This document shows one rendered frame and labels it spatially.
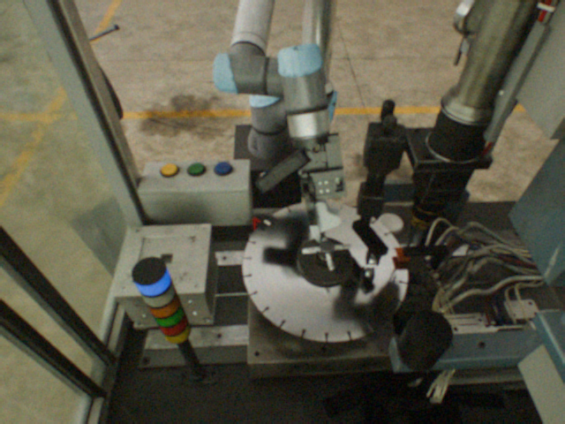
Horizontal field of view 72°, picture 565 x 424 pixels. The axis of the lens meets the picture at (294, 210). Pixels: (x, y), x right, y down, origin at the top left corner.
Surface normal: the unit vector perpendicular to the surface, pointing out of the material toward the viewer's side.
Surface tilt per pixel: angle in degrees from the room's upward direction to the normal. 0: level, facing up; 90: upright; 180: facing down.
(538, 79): 90
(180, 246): 0
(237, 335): 0
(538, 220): 90
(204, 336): 0
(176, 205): 90
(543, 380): 90
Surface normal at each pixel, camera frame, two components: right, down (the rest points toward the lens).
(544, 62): -1.00, 0.04
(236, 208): 0.07, 0.75
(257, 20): 0.40, -0.28
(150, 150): 0.03, -0.66
